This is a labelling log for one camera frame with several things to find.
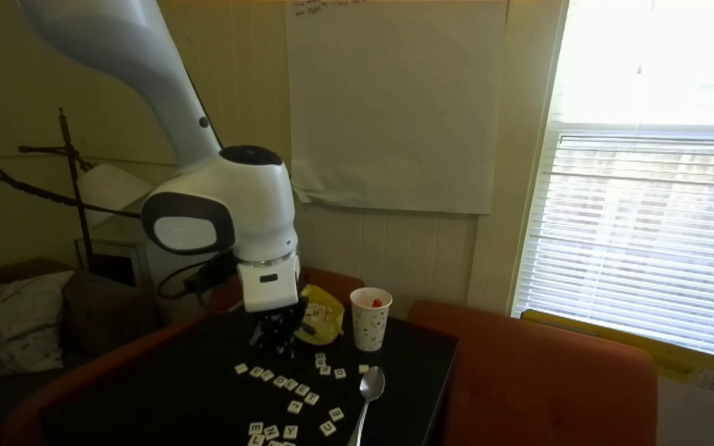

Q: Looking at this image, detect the large white paper sheet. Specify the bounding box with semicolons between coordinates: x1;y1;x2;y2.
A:
284;0;509;215

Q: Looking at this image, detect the patterned white pillow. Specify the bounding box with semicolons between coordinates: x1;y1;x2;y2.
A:
0;271;74;378

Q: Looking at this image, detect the white lamp shade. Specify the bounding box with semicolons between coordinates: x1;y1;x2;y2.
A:
77;162;154;230

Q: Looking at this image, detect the heap of letter tiles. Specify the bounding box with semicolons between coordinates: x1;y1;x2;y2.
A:
304;302;337;326

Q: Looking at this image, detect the silver metal spoon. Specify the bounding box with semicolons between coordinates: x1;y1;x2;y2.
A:
348;365;386;446

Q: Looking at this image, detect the spotted white paper cup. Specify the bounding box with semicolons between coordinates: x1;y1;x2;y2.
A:
350;287;393;352

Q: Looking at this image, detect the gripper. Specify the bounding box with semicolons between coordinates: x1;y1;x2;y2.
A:
247;298;309;360

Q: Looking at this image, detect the brown sofa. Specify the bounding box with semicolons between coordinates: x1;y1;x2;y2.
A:
0;257;161;446

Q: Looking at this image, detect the yellow bag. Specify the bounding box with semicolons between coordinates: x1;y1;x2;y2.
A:
295;284;345;346

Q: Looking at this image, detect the white side cabinet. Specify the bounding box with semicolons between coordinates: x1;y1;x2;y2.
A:
75;197;169;292

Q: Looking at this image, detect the white window blind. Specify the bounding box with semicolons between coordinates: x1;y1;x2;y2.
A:
513;132;714;365

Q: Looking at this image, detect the window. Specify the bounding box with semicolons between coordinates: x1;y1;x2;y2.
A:
509;0;714;367

